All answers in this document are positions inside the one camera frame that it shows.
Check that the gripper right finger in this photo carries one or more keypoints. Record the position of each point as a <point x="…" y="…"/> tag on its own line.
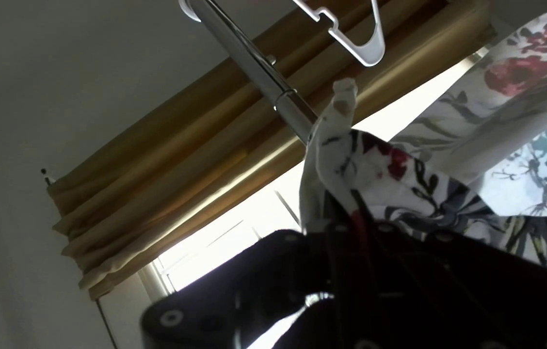
<point x="448" y="295"/>

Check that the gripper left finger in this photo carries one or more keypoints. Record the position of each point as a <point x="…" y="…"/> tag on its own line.
<point x="234" y="286"/>

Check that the white floral clothing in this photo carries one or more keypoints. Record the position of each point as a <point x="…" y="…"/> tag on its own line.
<point x="375" y="174"/>

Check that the chrome clothing rack rod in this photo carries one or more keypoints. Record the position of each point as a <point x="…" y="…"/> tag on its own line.
<point x="254" y="63"/>

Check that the window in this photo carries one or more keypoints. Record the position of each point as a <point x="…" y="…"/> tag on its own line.
<point x="234" y="232"/>

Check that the yellow curtain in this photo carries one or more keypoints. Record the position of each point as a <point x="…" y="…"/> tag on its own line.
<point x="181" y="160"/>

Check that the curtain rod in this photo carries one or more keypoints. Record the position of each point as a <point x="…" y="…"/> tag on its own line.
<point x="46" y="177"/>

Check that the white plastic hanger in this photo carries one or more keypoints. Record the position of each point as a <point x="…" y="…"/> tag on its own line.
<point x="187" y="10"/>
<point x="365" y="47"/>

